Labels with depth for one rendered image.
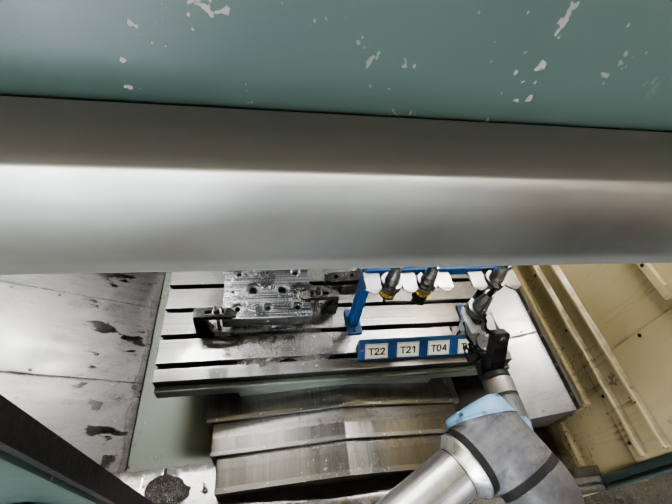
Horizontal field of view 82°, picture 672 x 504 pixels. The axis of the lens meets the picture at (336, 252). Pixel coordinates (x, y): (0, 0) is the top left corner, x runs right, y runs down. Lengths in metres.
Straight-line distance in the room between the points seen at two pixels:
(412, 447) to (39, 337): 1.33
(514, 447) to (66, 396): 1.35
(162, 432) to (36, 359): 0.48
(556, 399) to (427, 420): 0.46
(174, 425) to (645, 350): 1.50
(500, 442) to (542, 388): 0.92
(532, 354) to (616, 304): 0.39
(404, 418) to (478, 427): 0.75
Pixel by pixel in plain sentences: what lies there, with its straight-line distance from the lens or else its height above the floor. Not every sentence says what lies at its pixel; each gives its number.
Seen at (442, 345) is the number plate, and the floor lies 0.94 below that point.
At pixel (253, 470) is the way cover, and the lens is 1.41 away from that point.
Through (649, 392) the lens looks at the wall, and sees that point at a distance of 1.45.
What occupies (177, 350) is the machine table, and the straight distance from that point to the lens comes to 1.36.
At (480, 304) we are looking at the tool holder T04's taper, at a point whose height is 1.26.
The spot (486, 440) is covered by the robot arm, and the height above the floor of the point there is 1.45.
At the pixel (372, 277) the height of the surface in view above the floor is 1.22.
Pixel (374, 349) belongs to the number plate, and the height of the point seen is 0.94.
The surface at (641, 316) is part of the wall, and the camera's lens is 1.42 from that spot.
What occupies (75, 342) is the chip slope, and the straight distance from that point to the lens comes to 1.69.
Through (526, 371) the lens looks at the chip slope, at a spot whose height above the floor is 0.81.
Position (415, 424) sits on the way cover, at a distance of 1.50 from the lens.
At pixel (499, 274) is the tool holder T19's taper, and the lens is 1.23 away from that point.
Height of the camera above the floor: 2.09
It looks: 48 degrees down
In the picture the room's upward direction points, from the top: 11 degrees clockwise
